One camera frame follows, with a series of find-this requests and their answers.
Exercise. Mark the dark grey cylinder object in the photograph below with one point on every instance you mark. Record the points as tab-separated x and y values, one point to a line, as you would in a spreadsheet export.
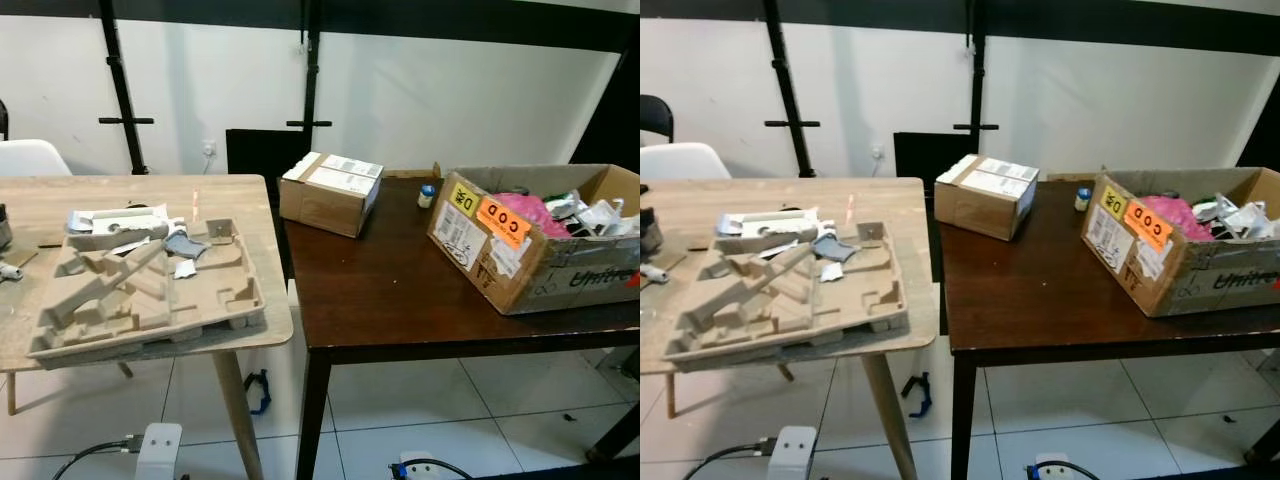
4	228
650	235

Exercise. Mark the small white object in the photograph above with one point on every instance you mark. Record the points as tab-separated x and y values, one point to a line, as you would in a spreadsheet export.
652	273
8	272

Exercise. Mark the white crumpled plastic wrapper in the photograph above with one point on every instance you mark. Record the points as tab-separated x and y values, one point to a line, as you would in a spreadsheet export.
1245	218
600	218

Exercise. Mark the light wooden table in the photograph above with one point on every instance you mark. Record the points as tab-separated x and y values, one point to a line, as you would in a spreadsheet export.
690	200
40	200

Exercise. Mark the white plastic chair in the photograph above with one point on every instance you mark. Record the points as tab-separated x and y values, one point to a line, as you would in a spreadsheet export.
680	160
30	158

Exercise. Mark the pink plastic bag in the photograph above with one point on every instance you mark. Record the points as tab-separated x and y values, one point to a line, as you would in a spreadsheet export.
1170	215
540	215

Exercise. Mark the large open cardboard box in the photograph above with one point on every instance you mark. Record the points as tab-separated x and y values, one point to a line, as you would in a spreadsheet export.
540	275
1200	280

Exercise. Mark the grey white packaging piece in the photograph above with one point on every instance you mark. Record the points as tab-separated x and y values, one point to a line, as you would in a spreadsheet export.
110	228
760	230

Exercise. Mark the black chair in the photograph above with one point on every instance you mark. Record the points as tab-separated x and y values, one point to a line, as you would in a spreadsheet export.
655	120
3	120

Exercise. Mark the beige moulded pulp tray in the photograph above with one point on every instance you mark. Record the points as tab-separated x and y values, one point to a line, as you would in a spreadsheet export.
150	310
800	320

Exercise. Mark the small white paper scrap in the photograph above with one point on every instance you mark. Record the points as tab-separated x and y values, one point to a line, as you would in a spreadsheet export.
187	268
832	272

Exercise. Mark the grey blue plastic scrap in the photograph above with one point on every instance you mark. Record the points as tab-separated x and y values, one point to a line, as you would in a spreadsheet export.
185	245
835	248

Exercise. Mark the black slanted stand pole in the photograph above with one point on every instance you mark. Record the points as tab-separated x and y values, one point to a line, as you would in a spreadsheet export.
122	100
790	100

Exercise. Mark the thin pink stick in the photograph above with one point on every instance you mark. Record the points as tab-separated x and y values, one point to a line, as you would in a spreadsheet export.
196	205
851	208

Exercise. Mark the small blue capped bottle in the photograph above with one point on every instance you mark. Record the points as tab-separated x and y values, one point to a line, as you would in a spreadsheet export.
1083	199
427	196

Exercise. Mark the dark brown wooden table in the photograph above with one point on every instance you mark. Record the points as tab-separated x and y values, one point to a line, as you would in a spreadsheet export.
1030	300
400	290

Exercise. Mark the black overhead beam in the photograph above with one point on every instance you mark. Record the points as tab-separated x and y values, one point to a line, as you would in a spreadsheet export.
1100	25
450	20

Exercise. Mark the black flat panel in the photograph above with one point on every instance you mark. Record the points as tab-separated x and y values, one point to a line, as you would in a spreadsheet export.
255	150
920	155

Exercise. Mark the blue black clamp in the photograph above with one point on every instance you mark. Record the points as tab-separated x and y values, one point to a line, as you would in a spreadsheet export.
258	392
918	394

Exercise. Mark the small closed cardboard box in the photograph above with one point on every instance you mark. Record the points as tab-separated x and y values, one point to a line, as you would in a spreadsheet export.
320	200
975	205

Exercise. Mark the black upright stand pole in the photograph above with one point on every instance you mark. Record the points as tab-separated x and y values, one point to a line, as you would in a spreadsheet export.
977	90
310	90

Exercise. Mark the black slanted frame post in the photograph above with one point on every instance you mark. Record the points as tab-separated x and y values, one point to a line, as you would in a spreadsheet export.
622	110
1262	130

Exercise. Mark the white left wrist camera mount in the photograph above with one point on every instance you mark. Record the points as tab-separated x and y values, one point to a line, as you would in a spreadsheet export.
796	452
160	450

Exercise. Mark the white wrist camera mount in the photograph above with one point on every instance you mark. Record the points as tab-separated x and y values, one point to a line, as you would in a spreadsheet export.
160	450
796	452
1050	470
412	470

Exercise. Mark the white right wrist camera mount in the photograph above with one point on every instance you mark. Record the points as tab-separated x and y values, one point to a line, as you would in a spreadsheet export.
412	470
1050	470

